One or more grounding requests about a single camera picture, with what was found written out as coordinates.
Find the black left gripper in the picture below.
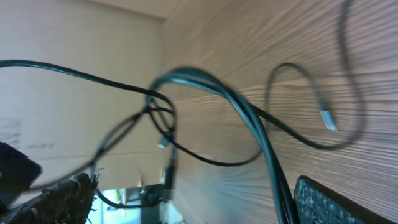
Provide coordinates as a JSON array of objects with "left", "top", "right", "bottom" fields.
[{"left": 1, "top": 142, "right": 42, "bottom": 205}]

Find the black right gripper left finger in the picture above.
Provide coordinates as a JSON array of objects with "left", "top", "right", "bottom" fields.
[{"left": 1, "top": 173, "right": 98, "bottom": 224}]

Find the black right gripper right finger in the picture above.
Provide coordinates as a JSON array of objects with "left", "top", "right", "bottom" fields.
[{"left": 294, "top": 175, "right": 395, "bottom": 224}]

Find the black cable bundle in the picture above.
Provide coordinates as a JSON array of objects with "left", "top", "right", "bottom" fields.
[{"left": 146, "top": 67, "right": 299, "bottom": 224}]

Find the thin black USB cable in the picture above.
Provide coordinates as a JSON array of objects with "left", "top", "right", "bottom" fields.
[{"left": 0, "top": 60, "right": 262, "bottom": 209}]

